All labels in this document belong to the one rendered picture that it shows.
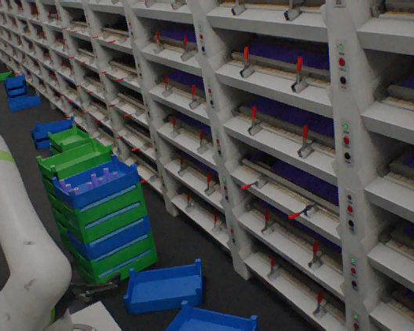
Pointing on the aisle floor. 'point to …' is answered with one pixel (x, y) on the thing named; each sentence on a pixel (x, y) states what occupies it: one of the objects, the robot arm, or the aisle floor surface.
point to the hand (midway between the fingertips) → (93, 272)
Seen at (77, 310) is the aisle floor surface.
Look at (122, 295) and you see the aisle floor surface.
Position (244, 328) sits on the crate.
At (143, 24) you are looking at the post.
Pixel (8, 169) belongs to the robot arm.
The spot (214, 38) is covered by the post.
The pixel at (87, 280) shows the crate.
